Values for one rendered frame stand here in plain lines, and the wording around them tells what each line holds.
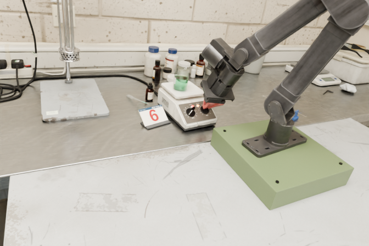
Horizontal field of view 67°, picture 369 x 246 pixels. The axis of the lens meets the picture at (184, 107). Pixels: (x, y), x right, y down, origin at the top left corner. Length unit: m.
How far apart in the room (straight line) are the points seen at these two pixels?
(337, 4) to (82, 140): 0.69
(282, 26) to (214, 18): 0.84
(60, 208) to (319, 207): 0.58
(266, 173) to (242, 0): 1.09
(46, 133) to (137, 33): 0.69
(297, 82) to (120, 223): 0.51
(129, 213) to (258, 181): 0.30
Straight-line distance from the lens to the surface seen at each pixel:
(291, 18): 0.71
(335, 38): 0.69
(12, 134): 0.89
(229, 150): 0.76
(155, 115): 0.91
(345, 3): 0.66
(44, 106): 1.00
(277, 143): 0.79
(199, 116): 0.90
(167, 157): 0.76
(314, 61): 0.71
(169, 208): 0.63
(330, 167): 0.81
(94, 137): 0.84
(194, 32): 1.47
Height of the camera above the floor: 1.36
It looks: 27 degrees down
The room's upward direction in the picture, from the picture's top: 8 degrees clockwise
